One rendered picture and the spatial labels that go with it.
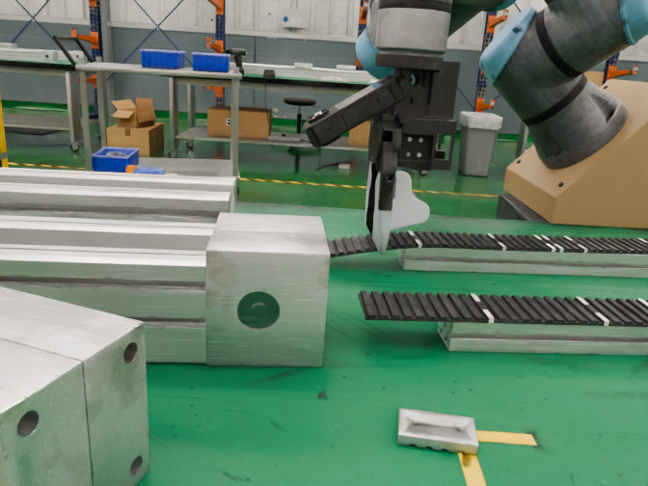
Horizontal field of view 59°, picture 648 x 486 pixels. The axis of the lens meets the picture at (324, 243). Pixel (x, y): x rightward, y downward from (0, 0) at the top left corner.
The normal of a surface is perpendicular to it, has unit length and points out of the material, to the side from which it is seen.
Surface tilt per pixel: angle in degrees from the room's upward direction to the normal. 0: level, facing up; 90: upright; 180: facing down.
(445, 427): 0
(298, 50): 90
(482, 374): 0
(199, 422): 0
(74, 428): 90
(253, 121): 89
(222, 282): 90
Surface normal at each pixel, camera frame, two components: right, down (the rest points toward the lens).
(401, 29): -0.41, 0.25
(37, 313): 0.06, -0.95
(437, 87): 0.07, 0.30
